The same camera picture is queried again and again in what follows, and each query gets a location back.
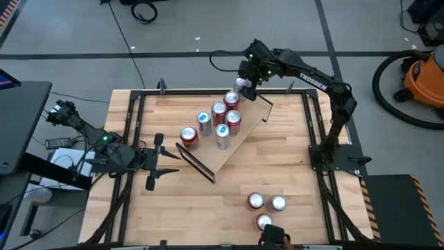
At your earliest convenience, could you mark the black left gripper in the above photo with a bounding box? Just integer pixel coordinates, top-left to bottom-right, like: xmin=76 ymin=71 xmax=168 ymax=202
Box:
xmin=137 ymin=133 xmax=182 ymax=191

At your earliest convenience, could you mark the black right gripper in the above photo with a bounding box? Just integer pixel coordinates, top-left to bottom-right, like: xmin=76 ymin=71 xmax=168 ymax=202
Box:
xmin=238 ymin=59 xmax=270 ymax=102

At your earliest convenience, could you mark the silver Diet Coke can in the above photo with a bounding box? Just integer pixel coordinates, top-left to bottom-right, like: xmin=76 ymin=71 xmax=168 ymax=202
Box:
xmin=232 ymin=76 xmax=251 ymax=101
xmin=268 ymin=194 xmax=288 ymax=213

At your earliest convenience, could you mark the red soda can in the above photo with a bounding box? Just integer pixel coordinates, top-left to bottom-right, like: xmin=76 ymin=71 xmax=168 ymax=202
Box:
xmin=223 ymin=90 xmax=240 ymax=112
xmin=210 ymin=101 xmax=228 ymax=126
xmin=255 ymin=212 xmax=274 ymax=232

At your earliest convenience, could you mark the red Coca-Cola original can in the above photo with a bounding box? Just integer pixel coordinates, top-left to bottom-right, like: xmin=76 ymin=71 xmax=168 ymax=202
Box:
xmin=224 ymin=109 xmax=243 ymax=137

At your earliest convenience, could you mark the red can black print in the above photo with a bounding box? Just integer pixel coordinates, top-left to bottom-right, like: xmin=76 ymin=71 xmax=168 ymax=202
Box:
xmin=179 ymin=125 xmax=201 ymax=152

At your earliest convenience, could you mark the slim silver blue can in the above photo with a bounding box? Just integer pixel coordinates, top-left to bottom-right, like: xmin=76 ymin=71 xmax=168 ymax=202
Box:
xmin=214 ymin=123 xmax=232 ymax=151

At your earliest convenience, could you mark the dark can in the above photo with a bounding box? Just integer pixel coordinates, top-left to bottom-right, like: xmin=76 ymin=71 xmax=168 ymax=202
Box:
xmin=196 ymin=110 xmax=213 ymax=138

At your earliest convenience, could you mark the red Coca-Cola Zero Sugar can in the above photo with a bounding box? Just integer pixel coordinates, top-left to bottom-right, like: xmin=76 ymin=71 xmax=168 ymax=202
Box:
xmin=246 ymin=192 xmax=266 ymax=211

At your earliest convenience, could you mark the white box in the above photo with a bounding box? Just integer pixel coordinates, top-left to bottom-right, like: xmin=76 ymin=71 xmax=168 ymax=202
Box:
xmin=40 ymin=147 xmax=96 ymax=192

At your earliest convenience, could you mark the black power adapter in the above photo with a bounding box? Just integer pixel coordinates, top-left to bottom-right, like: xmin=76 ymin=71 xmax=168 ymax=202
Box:
xmin=44 ymin=137 xmax=74 ymax=150

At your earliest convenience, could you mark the orange shop vacuum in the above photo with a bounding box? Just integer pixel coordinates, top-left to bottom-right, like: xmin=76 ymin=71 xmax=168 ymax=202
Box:
xmin=371 ymin=49 xmax=444 ymax=131
xmin=393 ymin=44 xmax=444 ymax=112

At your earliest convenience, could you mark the black handheld device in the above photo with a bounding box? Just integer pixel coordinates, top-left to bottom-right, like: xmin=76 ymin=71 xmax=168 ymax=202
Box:
xmin=258 ymin=224 xmax=291 ymax=250

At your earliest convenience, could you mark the black desk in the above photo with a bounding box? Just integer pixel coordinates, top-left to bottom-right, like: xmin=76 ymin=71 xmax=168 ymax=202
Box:
xmin=0 ymin=80 xmax=53 ymax=176

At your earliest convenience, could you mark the laptop screen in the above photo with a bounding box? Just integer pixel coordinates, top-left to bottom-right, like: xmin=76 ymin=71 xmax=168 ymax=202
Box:
xmin=0 ymin=68 xmax=22 ymax=90

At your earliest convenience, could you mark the black hazard striped mat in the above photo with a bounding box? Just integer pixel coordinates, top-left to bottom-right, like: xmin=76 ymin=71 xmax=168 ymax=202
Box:
xmin=359 ymin=173 xmax=444 ymax=248
xmin=0 ymin=0 xmax=20 ymax=28

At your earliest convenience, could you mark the black floor equipment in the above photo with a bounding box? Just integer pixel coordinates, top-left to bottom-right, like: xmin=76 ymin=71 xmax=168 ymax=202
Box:
xmin=406 ymin=0 xmax=444 ymax=48

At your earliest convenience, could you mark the wooden shelf black metal frame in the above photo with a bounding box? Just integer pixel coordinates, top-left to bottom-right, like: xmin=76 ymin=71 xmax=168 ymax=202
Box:
xmin=175 ymin=81 xmax=275 ymax=184

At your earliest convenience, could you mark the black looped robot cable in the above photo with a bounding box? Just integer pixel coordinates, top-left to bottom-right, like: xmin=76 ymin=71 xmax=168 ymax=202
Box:
xmin=209 ymin=49 xmax=246 ymax=73

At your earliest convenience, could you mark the long black floor cable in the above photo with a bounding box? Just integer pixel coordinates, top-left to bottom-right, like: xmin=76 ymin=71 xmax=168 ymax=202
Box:
xmin=106 ymin=0 xmax=146 ymax=89

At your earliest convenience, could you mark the coiled black floor cable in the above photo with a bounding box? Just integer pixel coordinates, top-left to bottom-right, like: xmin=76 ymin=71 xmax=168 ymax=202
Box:
xmin=130 ymin=0 xmax=159 ymax=25

